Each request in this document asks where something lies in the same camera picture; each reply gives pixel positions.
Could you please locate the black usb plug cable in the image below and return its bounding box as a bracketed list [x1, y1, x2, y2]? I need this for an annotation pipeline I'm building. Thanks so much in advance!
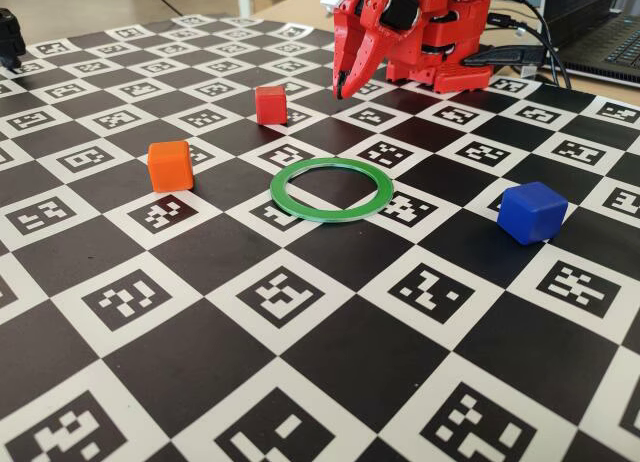
[486, 12, 559, 84]

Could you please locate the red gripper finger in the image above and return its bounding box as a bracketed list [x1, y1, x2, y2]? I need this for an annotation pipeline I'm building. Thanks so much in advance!
[341, 0, 397, 101]
[331, 11, 363, 100]

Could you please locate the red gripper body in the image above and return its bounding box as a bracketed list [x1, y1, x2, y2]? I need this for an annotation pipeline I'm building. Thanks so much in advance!
[332, 0, 427, 49]

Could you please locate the blue cube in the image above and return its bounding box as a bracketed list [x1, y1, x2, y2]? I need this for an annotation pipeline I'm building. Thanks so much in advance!
[496, 180, 570, 246]

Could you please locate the black clamp device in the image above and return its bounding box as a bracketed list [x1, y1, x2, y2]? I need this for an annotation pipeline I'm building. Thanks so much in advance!
[0, 7, 28, 74]

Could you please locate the red cube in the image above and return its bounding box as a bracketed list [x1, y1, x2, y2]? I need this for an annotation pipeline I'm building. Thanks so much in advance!
[254, 84, 289, 127]

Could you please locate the orange cube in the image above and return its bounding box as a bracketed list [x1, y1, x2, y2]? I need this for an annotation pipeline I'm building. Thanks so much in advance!
[146, 139, 196, 194]

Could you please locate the green ring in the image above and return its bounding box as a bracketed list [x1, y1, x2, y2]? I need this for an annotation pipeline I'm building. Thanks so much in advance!
[268, 156, 395, 225]

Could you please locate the dark laptop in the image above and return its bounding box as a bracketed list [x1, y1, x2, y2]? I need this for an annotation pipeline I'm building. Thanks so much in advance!
[541, 0, 640, 87]

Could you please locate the black white marker mat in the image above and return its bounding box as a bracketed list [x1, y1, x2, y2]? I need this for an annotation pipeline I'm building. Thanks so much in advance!
[0, 12, 640, 462]

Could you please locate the black power plug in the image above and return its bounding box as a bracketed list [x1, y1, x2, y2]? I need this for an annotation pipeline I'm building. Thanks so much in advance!
[461, 45, 547, 69]

